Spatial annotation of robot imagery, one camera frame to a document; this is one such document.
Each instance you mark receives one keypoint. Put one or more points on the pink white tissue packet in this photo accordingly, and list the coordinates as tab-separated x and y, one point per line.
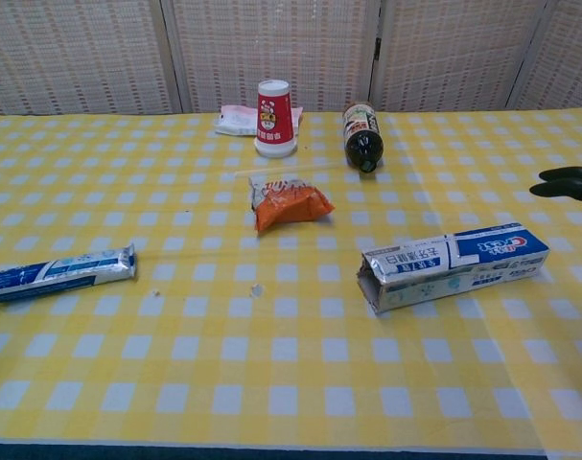
233	122

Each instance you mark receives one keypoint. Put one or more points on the brown drink bottle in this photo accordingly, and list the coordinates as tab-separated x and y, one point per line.
361	136

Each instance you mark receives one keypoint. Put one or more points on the small silver blue can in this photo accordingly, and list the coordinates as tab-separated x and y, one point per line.
55	273

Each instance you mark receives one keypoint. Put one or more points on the red white paper cup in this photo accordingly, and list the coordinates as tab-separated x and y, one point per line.
273	120

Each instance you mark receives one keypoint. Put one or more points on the yellow white checked tablecloth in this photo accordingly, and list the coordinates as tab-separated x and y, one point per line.
223	374

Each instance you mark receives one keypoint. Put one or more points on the clear drinking straw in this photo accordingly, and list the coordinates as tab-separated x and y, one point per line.
290	169

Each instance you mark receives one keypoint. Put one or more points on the blue white toothpaste box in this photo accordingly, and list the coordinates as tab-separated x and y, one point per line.
463	268

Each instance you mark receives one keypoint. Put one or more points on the woven folding screen panel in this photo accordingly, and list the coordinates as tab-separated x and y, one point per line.
271	43
463	52
79	52
573	52

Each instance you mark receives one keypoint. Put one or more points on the orange snack packet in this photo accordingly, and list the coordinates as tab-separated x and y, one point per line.
295	206

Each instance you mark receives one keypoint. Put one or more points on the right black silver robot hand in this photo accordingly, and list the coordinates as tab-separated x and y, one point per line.
571	183

